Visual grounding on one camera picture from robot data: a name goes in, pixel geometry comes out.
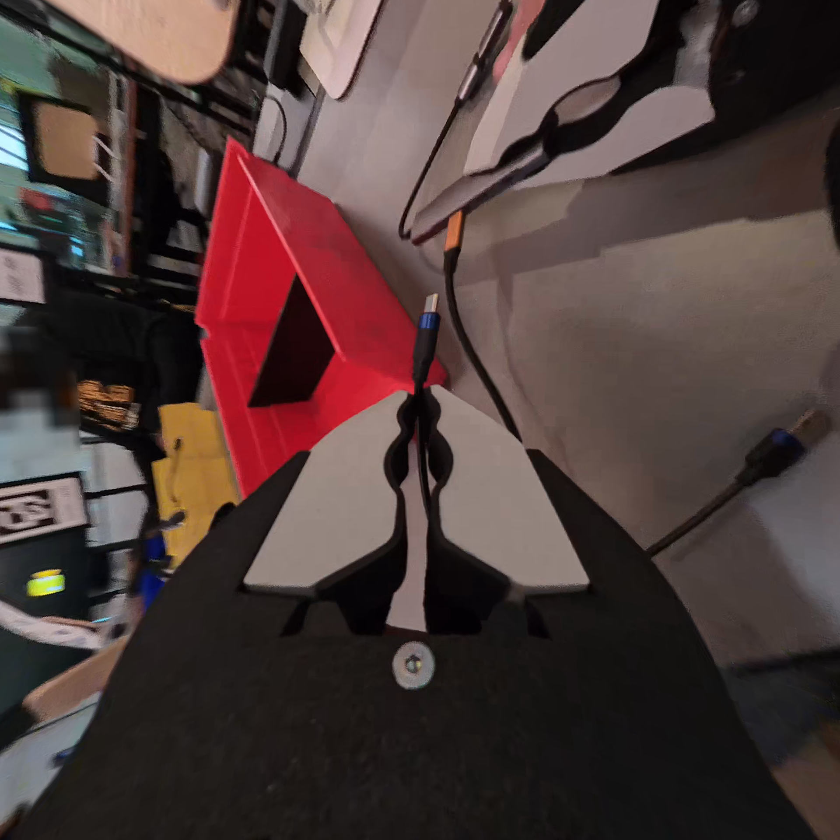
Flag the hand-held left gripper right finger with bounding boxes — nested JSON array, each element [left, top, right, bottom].
[[423, 385, 590, 635]]

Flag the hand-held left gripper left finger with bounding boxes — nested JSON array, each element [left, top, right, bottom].
[[243, 390, 418, 635]]

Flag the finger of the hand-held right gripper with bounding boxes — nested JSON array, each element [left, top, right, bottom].
[[524, 61, 718, 179], [463, 0, 698, 177]]

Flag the black hub cable grey plug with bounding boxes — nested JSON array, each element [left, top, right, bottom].
[[398, 0, 516, 240]]

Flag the grey USB hub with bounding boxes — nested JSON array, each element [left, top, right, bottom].
[[410, 146, 553, 245]]

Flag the black cable blue plugs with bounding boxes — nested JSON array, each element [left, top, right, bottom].
[[394, 293, 831, 559]]

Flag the black cable orange plugs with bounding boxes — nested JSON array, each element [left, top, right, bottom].
[[443, 210, 526, 442]]

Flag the red plastic bin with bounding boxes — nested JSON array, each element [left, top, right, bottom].
[[195, 136, 448, 500]]

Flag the grey desk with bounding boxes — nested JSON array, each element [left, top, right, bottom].
[[295, 0, 840, 840]]

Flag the yellow plastic bin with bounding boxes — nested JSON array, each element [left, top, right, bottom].
[[152, 402, 240, 572]]

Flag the black bin divider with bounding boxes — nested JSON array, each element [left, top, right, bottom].
[[248, 274, 337, 409]]

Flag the black white printed tag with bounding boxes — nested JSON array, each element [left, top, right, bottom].
[[0, 478, 89, 546]]

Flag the black panel yellow sticker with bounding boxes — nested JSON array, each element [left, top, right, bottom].
[[0, 545, 135, 697]]

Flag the cardboard box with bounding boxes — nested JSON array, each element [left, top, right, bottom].
[[20, 633, 132, 729]]

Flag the wooden side table top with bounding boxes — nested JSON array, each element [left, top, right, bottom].
[[46, 0, 240, 86]]

